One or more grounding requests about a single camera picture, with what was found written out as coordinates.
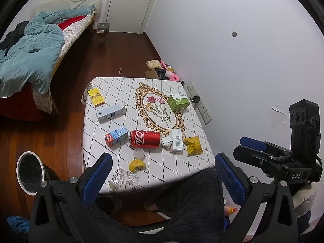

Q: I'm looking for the white barcode box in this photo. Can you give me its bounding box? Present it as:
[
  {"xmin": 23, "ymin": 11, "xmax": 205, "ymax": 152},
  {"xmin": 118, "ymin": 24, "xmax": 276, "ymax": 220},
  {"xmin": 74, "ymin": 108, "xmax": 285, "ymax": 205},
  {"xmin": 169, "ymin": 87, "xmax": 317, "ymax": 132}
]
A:
[{"xmin": 170, "ymin": 128, "xmax": 183, "ymax": 154}]

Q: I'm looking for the blue cloth on floor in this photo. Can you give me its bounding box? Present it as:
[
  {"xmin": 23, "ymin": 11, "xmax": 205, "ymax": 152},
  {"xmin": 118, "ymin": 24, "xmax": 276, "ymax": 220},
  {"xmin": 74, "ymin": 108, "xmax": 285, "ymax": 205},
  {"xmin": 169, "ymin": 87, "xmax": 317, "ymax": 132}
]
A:
[{"xmin": 7, "ymin": 216, "xmax": 30, "ymax": 234}]

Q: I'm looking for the black camera box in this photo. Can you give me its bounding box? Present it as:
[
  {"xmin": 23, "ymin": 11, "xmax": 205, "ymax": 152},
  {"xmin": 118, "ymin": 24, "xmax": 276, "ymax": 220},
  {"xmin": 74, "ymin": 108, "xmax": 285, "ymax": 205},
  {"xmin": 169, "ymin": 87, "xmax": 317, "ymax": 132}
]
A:
[{"xmin": 289, "ymin": 99, "xmax": 321, "ymax": 156}]

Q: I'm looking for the white wall power strip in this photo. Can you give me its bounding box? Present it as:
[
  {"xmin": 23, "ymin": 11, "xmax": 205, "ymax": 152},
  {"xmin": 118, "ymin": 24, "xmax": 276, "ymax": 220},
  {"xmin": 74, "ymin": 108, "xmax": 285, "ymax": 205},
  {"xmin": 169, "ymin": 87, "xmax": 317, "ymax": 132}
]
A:
[{"xmin": 186, "ymin": 81, "xmax": 213, "ymax": 125}]

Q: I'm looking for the yellow red box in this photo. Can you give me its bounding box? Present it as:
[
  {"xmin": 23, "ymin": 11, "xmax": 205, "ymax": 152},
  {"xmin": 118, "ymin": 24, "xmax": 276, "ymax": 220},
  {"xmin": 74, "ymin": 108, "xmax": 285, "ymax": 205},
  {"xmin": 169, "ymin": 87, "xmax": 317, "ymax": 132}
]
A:
[{"xmin": 87, "ymin": 88, "xmax": 106, "ymax": 107}]

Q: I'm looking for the long light blue box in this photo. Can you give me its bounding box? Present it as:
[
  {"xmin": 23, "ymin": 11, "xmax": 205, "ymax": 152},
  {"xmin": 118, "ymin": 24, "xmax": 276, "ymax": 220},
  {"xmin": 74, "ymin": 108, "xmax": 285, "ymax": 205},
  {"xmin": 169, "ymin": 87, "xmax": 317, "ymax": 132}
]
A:
[{"xmin": 96, "ymin": 104, "xmax": 126, "ymax": 123}]

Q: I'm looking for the white floral tablecloth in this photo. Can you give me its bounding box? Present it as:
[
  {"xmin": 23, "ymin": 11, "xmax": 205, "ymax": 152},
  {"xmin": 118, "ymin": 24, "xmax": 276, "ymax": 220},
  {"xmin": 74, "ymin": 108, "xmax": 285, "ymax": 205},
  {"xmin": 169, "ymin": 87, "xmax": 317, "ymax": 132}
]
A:
[{"xmin": 83, "ymin": 77, "xmax": 215, "ymax": 195}]

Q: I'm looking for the yellow snack packet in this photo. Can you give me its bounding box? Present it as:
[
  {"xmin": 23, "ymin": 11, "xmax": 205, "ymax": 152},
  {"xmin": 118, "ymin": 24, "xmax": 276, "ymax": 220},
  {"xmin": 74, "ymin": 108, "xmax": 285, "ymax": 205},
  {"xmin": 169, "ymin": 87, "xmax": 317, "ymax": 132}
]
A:
[{"xmin": 183, "ymin": 136, "xmax": 203, "ymax": 156}]

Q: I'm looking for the red blue milk carton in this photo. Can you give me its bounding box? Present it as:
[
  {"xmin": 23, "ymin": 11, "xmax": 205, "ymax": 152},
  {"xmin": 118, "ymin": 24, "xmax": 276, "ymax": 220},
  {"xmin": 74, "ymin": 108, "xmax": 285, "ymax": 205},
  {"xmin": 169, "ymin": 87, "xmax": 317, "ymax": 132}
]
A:
[{"xmin": 105, "ymin": 126, "xmax": 129, "ymax": 147}]

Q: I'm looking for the teal blue duvet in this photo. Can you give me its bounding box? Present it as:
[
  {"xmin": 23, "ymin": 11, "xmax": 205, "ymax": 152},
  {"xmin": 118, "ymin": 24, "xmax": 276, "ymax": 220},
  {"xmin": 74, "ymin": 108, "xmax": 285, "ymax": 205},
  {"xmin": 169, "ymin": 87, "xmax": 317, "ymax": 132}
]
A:
[{"xmin": 1, "ymin": 5, "xmax": 94, "ymax": 98}]

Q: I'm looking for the red blanket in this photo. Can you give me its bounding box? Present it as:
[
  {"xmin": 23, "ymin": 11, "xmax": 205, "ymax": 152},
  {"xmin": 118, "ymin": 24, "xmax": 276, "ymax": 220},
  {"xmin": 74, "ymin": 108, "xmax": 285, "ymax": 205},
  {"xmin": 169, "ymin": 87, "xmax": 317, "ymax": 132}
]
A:
[{"xmin": 57, "ymin": 15, "xmax": 86, "ymax": 31}]

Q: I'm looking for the white paper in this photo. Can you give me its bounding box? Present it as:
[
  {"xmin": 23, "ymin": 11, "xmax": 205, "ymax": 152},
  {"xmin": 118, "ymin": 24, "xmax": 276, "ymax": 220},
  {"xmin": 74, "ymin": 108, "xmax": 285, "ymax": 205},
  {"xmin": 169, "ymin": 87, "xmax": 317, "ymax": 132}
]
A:
[{"xmin": 161, "ymin": 135, "xmax": 173, "ymax": 150}]

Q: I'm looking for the cardboard box on floor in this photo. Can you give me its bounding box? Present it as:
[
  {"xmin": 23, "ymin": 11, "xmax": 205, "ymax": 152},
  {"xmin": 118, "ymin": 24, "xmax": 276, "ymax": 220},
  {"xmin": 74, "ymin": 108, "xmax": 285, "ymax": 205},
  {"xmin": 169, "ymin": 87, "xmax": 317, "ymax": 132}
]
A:
[{"xmin": 145, "ymin": 60, "xmax": 161, "ymax": 80}]

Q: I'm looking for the yellow peel piece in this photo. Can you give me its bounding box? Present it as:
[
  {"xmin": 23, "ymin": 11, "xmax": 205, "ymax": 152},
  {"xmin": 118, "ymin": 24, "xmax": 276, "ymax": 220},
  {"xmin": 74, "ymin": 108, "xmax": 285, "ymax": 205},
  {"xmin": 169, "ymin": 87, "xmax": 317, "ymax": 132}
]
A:
[{"xmin": 129, "ymin": 159, "xmax": 146, "ymax": 173}]

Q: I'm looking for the orange capped bottle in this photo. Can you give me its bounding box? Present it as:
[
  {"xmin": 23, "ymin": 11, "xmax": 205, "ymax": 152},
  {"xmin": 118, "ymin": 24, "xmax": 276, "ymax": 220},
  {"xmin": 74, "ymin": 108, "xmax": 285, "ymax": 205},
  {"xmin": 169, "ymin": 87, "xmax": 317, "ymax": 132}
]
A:
[{"xmin": 224, "ymin": 206, "xmax": 238, "ymax": 216}]

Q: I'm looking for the green white box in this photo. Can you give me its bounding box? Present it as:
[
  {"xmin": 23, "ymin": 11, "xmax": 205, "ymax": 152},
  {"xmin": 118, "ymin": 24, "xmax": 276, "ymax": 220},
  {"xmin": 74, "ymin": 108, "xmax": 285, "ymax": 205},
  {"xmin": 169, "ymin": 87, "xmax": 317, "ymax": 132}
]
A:
[{"xmin": 167, "ymin": 94, "xmax": 190, "ymax": 112}]

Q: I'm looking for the pink toy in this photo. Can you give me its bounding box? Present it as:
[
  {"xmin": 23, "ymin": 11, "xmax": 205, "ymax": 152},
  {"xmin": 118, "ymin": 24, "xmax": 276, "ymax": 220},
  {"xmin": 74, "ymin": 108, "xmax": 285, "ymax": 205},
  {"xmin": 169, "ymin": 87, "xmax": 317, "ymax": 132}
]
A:
[{"xmin": 160, "ymin": 60, "xmax": 180, "ymax": 82}]

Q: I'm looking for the red cola can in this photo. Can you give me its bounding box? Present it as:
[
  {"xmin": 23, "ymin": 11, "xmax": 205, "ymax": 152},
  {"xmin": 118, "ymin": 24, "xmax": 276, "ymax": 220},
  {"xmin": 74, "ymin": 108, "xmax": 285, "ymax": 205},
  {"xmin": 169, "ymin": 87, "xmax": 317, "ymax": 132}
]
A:
[{"xmin": 129, "ymin": 130, "xmax": 161, "ymax": 149}]

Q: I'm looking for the wooden bed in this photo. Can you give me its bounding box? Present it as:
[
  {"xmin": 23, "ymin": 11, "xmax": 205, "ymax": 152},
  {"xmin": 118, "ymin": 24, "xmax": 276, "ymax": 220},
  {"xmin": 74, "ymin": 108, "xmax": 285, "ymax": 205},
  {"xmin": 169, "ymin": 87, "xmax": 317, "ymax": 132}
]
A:
[{"xmin": 1, "ymin": 0, "xmax": 102, "ymax": 121}]

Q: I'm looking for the white plastic lid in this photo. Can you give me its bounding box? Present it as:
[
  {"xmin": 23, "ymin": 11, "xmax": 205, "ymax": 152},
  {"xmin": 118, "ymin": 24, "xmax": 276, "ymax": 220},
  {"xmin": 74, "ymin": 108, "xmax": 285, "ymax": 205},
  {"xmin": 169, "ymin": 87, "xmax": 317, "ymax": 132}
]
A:
[{"xmin": 133, "ymin": 148, "xmax": 145, "ymax": 160}]

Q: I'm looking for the black clothing on bed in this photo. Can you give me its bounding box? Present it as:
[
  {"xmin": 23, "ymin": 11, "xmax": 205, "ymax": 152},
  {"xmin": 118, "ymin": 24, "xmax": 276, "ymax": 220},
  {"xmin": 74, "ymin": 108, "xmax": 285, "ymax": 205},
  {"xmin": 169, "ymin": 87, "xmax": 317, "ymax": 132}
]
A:
[{"xmin": 1, "ymin": 21, "xmax": 29, "ymax": 54}]

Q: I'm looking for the black white trash bin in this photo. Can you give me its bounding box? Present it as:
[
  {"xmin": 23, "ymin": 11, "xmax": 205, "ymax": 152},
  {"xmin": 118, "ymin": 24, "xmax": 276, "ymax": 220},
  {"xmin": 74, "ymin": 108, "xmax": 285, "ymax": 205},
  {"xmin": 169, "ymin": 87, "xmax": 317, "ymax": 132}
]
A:
[{"xmin": 16, "ymin": 151, "xmax": 59, "ymax": 196}]

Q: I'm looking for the white door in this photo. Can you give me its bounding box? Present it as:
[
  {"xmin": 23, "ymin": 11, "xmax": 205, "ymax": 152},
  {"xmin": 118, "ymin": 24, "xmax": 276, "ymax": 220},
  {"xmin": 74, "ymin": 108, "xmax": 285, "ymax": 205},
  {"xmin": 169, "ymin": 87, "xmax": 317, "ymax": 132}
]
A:
[{"xmin": 106, "ymin": 0, "xmax": 155, "ymax": 34}]

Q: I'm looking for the small grey stool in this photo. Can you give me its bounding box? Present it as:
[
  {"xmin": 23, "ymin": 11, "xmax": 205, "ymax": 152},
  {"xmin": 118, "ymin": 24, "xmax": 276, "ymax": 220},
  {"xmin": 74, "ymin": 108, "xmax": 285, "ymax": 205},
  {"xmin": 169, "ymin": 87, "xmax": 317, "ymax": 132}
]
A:
[{"xmin": 97, "ymin": 22, "xmax": 110, "ymax": 43}]

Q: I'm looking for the black plug adapter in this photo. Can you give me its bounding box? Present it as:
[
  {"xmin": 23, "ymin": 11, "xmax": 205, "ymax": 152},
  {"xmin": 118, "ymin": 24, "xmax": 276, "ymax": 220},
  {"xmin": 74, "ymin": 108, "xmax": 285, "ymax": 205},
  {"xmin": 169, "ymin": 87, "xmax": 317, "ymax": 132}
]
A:
[{"xmin": 191, "ymin": 96, "xmax": 200, "ymax": 104}]

